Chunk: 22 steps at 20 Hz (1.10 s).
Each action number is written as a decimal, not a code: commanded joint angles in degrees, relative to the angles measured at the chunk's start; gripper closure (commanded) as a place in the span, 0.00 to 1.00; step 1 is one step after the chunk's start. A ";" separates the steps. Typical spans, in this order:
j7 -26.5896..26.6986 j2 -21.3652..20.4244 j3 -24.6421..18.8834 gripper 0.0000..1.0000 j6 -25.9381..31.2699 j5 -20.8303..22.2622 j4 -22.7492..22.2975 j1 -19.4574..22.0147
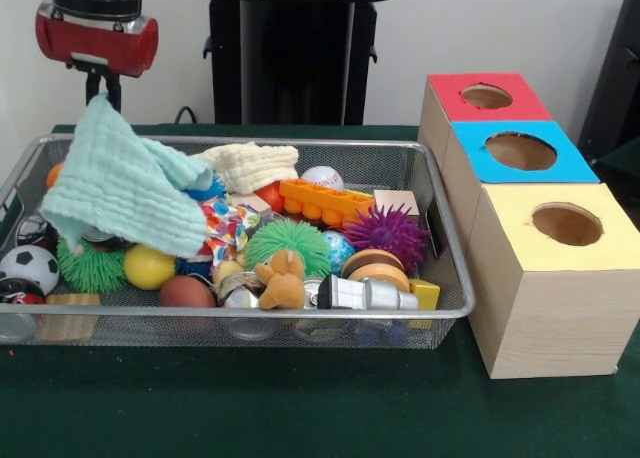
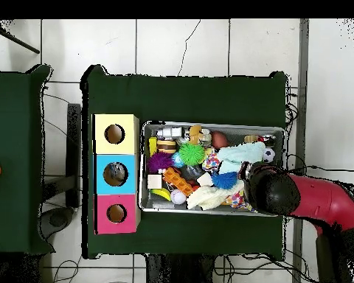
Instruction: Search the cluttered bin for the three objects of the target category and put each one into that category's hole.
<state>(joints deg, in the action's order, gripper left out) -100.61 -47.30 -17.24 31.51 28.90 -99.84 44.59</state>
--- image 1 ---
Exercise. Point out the tan plush animal toy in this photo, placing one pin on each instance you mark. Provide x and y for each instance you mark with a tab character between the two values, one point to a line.
280	288

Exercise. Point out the black equipment case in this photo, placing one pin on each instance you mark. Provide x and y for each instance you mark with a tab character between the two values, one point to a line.
615	103

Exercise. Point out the smooth yellow ball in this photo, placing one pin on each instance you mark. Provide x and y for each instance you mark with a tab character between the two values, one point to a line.
147	267

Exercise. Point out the dark green table cloth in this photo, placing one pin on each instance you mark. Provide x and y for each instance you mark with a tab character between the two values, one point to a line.
250	403

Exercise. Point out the small white baseball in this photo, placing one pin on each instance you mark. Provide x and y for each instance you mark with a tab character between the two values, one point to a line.
322	177

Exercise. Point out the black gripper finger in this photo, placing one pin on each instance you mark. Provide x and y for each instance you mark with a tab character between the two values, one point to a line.
114	92
92	85

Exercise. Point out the cream knitted cloth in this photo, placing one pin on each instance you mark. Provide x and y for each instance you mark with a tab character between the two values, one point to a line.
250	163

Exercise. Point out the wooden box with three holes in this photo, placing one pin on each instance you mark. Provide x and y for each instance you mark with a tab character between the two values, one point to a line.
550	318

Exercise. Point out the green spiky rubber ball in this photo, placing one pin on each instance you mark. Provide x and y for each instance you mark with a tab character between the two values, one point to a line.
287	248

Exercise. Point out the purple spiky rubber ball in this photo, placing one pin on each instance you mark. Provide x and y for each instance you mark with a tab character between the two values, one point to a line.
385	235

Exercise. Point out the shallow clear mesh bin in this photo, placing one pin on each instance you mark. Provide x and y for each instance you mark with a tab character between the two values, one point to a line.
250	333

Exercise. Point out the small brown toy football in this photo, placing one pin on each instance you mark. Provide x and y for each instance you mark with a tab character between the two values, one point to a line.
187	292

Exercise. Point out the light blue waffle cloth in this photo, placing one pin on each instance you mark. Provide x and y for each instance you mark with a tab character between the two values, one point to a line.
115	188

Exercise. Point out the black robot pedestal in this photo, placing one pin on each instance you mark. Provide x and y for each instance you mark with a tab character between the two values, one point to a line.
300	53

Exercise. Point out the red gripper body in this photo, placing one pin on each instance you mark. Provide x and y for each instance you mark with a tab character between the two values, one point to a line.
100	45

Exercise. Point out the orange toy building brick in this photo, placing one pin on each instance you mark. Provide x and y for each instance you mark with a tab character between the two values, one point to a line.
320	203

